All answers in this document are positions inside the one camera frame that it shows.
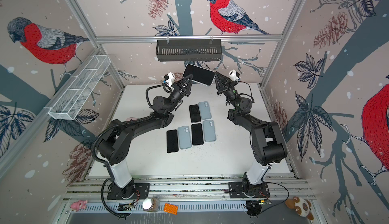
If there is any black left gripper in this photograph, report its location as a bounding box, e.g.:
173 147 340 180
166 76 192 115

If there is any black phone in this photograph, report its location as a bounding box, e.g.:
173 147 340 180
183 64 215 86

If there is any large phone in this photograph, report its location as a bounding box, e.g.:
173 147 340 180
203 120 216 142

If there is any blue phone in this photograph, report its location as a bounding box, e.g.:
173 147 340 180
191 123 204 146

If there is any black phone table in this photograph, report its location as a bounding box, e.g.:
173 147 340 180
166 130 179 153

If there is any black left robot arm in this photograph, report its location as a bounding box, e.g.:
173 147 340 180
91 73 193 189

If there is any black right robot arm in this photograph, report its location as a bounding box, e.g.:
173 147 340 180
215 70 288 190

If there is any small phone light case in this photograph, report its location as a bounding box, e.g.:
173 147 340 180
198 101 212 120

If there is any pink phone case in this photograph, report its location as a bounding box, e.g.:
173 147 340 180
126 117 139 122

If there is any orange toy brick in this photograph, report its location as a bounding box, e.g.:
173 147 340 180
163 203 179 215

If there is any clear jar white lid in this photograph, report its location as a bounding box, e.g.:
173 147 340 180
142 197 159 212

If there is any brown white plush toy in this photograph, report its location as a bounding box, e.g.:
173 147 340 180
285 196 314 221

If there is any pink pig toy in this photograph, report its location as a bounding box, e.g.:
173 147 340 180
71 200 88 212

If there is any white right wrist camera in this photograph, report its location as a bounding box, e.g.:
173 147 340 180
229 70 240 82

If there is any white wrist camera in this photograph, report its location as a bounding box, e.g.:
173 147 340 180
229 70 240 82
164 72 176 88

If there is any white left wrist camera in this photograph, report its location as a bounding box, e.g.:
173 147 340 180
164 72 176 88

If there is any black wire wall basket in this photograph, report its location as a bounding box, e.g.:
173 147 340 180
156 39 222 62

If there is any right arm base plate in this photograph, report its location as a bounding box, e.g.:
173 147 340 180
227 181 270 199

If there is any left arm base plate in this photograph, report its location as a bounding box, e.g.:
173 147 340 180
107 183 151 200

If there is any white mesh wall basket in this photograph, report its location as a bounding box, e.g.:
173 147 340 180
48 55 111 120

